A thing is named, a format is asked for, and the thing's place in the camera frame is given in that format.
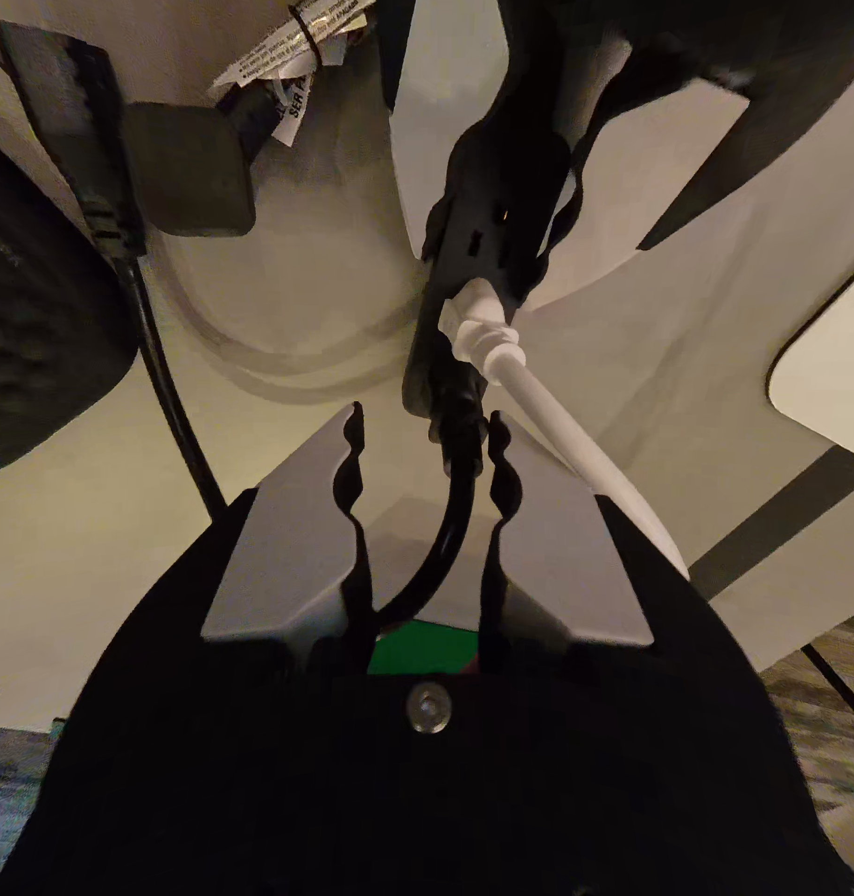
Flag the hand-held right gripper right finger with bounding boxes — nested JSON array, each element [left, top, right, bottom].
[[477, 409, 655, 674]]

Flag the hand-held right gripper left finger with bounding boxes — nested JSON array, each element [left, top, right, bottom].
[[202, 401, 379, 667]]

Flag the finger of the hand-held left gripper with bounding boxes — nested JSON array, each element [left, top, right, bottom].
[[517, 41, 751, 314], [389, 0, 513, 260]]

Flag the black braided strip cable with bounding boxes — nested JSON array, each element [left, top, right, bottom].
[[497, 0, 610, 141]]

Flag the white power cord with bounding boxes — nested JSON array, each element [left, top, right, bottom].
[[497, 357, 692, 583]]

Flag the black power cord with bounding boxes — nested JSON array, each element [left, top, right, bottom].
[[115, 255, 480, 631]]

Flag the black power strip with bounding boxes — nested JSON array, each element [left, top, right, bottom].
[[401, 133, 576, 422]]

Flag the black power plug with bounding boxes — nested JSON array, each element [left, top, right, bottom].
[[427, 371, 491, 482]]

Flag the white power plug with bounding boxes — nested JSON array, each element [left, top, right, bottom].
[[437, 276, 527, 387]]

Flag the green plastic bin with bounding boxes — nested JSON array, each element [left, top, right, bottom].
[[367, 619, 482, 676]]

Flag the black mesh pad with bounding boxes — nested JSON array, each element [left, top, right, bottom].
[[0, 129, 140, 480]]

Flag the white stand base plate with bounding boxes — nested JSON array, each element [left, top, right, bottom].
[[766, 273, 854, 468]]

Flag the black cord connector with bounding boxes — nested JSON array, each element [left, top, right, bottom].
[[0, 20, 149, 261]]

